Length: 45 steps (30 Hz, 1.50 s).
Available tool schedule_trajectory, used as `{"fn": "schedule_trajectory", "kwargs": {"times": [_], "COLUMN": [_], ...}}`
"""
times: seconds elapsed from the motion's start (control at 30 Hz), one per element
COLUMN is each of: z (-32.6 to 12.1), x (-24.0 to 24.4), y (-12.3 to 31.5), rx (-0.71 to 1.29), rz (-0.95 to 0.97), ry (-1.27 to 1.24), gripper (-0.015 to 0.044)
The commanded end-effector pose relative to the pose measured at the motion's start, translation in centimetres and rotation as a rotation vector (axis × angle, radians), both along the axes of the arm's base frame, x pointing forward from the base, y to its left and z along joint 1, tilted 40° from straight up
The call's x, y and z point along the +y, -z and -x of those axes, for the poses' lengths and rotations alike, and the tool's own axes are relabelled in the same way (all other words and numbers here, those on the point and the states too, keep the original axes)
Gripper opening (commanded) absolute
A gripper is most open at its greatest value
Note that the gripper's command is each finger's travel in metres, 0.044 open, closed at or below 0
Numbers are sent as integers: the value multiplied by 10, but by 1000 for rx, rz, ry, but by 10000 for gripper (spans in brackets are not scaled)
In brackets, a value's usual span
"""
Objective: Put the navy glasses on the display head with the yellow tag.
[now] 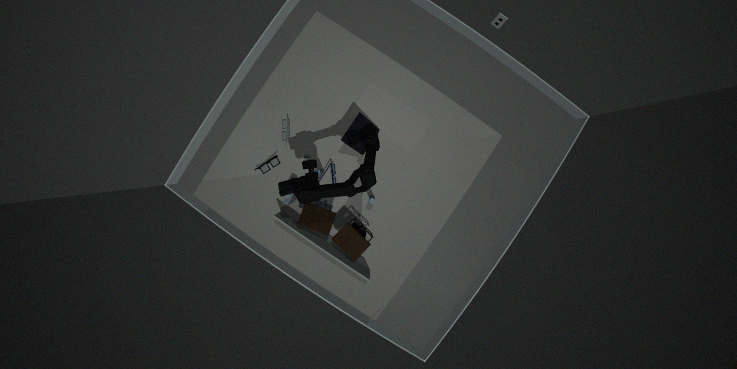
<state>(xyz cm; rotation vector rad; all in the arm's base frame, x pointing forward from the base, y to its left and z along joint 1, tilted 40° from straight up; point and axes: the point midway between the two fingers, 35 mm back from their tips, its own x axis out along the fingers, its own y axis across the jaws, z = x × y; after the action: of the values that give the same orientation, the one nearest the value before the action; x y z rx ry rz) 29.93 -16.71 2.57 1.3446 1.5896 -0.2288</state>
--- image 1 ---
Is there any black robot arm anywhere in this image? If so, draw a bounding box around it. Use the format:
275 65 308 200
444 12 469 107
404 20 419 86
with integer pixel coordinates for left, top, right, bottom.
278 127 380 204

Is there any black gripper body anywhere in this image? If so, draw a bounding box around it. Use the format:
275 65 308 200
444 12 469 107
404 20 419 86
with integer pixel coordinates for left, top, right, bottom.
302 159 321 201

